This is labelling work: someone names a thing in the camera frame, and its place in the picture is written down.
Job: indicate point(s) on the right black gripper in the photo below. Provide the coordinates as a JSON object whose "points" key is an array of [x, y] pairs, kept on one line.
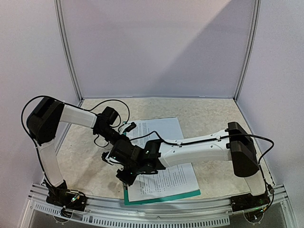
{"points": [[127, 175]]}

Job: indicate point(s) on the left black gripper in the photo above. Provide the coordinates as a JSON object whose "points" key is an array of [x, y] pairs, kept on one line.
{"points": [[124, 137]]}

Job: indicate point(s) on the green file folder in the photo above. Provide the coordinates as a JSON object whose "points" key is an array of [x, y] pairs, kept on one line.
{"points": [[166, 199]]}

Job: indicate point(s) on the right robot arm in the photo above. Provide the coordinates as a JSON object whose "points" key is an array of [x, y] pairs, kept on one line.
{"points": [[231, 144]]}

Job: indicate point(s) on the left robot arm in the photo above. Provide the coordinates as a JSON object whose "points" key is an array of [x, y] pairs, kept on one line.
{"points": [[43, 123]]}

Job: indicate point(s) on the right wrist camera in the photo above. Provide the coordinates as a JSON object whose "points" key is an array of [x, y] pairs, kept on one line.
{"points": [[105, 158]]}

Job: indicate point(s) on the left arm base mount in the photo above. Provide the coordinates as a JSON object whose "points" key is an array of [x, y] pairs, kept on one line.
{"points": [[67, 199]]}

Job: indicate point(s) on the aluminium front rail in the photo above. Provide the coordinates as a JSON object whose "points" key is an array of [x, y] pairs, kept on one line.
{"points": [[113, 213]]}

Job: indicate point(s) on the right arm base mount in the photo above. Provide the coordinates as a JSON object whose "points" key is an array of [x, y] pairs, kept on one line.
{"points": [[247, 201]]}

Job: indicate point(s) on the left aluminium frame post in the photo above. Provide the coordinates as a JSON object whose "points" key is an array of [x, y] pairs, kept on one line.
{"points": [[66, 49]]}

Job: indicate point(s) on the aluminium frame post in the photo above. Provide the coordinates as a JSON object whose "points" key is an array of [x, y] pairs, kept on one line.
{"points": [[66, 49], [249, 48]]}

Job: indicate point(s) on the right aluminium frame post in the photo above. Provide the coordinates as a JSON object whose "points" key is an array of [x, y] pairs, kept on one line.
{"points": [[249, 48]]}

